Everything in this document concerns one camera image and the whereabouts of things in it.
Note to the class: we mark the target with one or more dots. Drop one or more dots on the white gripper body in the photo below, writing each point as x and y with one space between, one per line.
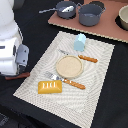
13 57

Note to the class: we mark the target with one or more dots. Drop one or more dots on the light blue milk carton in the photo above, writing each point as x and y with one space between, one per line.
79 42

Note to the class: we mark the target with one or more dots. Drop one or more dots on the white and blue toy fish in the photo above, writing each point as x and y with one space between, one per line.
68 9

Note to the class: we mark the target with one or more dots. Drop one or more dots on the brown toy sausage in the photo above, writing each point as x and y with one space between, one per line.
23 75

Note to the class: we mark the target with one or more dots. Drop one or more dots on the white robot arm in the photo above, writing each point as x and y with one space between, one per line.
8 27

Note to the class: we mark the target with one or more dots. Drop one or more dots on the round beige plate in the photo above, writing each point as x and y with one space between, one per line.
69 66

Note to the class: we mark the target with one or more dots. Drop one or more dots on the small grey saucepan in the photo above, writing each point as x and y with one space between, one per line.
61 5

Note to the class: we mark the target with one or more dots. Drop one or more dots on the white woven placemat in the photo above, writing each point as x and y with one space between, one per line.
72 104

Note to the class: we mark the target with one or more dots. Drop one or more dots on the large grey pot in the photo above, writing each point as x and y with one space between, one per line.
89 14

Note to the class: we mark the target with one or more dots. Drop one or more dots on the brown wooden board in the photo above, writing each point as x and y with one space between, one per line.
106 27

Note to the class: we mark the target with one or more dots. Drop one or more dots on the beige bowl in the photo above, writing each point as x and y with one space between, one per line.
123 14

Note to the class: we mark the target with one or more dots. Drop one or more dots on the fork with wooden handle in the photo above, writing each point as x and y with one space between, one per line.
72 83

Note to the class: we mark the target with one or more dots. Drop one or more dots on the knife with wooden handle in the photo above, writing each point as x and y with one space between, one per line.
80 56

